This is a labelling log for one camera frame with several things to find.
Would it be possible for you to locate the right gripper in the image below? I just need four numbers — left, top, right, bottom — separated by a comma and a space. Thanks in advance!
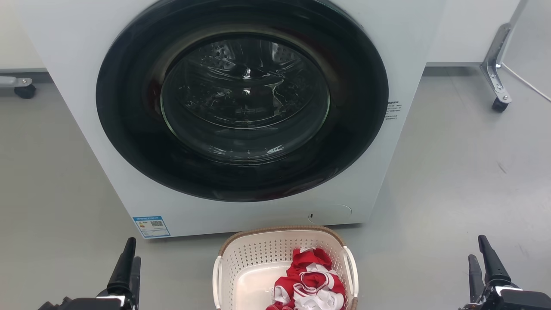
458, 235, 551, 310

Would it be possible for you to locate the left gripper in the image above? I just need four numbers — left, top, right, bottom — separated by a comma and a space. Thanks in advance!
38, 237, 142, 310

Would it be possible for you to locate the cream perforated laundry basket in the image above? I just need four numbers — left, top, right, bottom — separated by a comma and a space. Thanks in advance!
212, 225, 359, 310

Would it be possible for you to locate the red and white garment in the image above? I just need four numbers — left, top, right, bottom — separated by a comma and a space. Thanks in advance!
266, 248, 347, 310

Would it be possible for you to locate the blue energy label sticker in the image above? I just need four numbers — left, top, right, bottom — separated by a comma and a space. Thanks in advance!
133, 216, 171, 239

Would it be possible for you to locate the black round washing machine door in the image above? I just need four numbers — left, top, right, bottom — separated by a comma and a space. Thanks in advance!
96, 0, 389, 203

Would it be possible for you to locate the metal stand leg with caster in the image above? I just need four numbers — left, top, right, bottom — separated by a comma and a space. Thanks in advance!
480, 0, 529, 113

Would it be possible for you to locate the white front-load washing machine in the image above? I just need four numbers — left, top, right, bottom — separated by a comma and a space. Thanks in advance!
15, 0, 448, 239

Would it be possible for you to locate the grey stand foot with caster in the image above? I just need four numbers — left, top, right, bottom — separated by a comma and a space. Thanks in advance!
0, 76, 37, 99

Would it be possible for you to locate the white cable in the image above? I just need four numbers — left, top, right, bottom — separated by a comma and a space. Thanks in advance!
501, 63, 551, 103

